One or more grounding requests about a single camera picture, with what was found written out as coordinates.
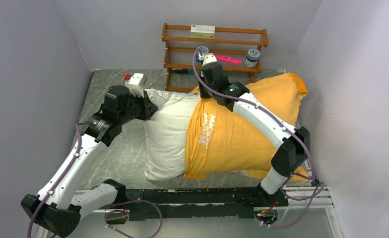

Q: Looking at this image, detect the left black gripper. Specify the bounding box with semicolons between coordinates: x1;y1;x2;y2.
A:
117;89;156;124

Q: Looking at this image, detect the white pillow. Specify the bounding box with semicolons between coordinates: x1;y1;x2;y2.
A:
143;89;200;181

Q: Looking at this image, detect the orange Mickey Mouse pillowcase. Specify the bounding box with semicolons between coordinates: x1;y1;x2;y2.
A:
184;73;308;179

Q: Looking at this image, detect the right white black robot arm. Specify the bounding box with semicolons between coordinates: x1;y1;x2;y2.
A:
198;62;311;206

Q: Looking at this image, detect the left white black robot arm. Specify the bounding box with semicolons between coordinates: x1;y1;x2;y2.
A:
21;85;158;238

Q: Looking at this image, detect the left blue white jar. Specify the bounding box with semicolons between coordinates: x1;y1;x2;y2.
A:
195;46;209;65

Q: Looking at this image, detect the blue white jar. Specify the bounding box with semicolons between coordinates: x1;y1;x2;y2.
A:
195;46;209;65
245;49;260;68

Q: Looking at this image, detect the black blue marker pen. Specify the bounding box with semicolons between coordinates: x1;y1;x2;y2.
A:
172;68;194;74

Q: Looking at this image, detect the pink plastic strip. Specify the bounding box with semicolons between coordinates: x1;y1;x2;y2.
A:
214;54;242;65

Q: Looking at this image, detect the wooden three-tier shelf rack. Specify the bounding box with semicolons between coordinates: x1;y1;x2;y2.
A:
161;23;269;92

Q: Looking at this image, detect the right blue white jar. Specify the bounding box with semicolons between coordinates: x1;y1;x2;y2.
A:
245;49;260;68

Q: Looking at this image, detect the white green cardboard box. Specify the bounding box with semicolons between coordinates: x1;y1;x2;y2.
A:
190;24;215;39

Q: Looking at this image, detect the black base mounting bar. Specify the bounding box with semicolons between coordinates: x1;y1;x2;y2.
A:
104;187;288;221

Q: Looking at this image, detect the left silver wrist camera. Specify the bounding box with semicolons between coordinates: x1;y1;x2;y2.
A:
122;73;147;98

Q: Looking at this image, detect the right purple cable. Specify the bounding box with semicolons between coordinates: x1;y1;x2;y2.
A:
192;46;325;230

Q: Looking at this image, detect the purple cable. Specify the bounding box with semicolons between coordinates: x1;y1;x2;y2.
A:
192;46;325;230
26;75;164;238

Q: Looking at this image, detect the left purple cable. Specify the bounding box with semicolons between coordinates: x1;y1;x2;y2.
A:
26;75;164;238

